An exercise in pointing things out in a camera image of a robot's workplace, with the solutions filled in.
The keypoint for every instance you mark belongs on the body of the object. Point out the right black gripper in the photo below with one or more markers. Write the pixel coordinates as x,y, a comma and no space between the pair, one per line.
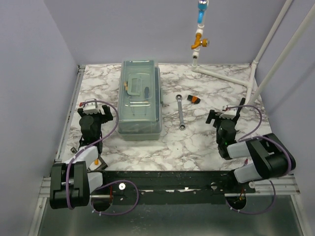
215,115

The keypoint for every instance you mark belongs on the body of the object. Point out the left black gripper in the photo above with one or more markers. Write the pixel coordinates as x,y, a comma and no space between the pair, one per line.
106,109

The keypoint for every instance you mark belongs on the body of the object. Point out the green tool box clear lid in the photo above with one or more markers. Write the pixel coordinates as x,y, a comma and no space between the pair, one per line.
140,119

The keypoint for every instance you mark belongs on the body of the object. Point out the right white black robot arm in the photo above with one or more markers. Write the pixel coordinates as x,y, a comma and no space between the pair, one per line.
269,157

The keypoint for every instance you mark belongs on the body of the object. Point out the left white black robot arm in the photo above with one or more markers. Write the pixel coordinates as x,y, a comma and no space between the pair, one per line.
71,184

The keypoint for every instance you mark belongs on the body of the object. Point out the orange black brush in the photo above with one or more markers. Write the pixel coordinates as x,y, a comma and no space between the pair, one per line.
193,99

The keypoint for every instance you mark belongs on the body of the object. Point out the silver ratchet wrench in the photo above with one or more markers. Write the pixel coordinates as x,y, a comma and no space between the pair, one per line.
180,109

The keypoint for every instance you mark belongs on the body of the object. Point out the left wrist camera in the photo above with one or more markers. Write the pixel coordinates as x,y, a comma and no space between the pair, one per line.
90,106

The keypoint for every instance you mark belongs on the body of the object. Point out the white pvc pipe frame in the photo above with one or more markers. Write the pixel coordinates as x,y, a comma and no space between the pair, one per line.
252,97

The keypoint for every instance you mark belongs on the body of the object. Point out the black mounting rail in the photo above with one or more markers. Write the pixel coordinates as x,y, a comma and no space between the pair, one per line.
168,188

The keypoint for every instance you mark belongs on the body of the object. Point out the aluminium rail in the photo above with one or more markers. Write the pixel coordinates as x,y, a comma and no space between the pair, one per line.
286,185

